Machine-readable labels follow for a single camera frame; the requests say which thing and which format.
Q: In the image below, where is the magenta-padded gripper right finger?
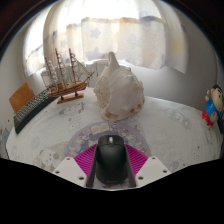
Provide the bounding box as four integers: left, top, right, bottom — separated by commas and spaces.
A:
124, 143, 172, 188

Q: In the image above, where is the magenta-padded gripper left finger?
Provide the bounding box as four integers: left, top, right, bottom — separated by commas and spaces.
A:
52, 143, 98, 188

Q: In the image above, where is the black computer mouse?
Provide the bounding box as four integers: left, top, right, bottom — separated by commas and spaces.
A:
94, 134, 129, 185

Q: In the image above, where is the white printed tablecloth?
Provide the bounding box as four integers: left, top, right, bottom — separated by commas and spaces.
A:
5, 88, 224, 191

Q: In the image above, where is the black computer keyboard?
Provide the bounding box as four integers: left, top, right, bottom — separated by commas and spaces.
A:
13, 84, 58, 135

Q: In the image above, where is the wooden model sailing ship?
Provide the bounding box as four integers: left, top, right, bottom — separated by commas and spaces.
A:
44, 48, 96, 105

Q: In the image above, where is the large white conch shell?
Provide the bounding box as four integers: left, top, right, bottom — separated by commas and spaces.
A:
93, 51, 146, 122

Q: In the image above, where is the brown wooden chair back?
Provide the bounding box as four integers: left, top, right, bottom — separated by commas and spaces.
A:
8, 81, 36, 115

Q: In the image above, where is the cartoon boy figure clock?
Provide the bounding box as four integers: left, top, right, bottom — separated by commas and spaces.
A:
201, 84, 224, 128

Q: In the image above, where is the white star-print curtain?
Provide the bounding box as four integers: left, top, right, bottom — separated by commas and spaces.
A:
24, 0, 189, 76

